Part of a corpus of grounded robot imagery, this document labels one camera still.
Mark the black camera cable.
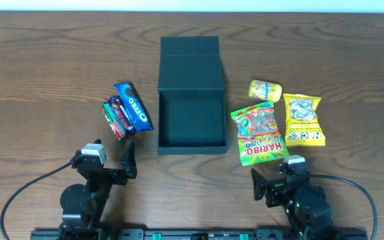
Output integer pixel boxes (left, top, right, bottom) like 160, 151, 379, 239
0, 161, 73, 240
307, 172, 379, 240

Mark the black left camera cable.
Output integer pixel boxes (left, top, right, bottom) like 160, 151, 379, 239
0, 161, 73, 240

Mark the blue Oreo cookie pack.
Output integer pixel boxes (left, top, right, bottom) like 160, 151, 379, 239
113, 83, 153, 132

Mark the green red snack bar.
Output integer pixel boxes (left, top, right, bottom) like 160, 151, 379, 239
102, 102, 126, 141

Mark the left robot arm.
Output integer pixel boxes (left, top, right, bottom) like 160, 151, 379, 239
59, 139, 137, 239

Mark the green Haribo gummy bag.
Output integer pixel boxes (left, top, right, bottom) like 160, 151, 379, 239
231, 101, 290, 166

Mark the dark green gift box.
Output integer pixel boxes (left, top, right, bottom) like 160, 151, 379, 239
157, 36, 228, 155

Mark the black right camera cable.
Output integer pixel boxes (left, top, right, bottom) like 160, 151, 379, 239
307, 172, 379, 240

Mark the yellow Mentos gum bottle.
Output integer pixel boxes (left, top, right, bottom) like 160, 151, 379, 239
248, 79, 282, 102

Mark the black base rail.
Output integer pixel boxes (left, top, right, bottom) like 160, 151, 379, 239
30, 228, 368, 240

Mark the yellow Hacks candy bag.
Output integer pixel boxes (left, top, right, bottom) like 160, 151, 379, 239
283, 93, 325, 147

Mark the purple red candy bar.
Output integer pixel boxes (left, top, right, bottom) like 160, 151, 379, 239
109, 96, 135, 135

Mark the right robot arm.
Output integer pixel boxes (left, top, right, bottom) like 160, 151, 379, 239
251, 163, 346, 240

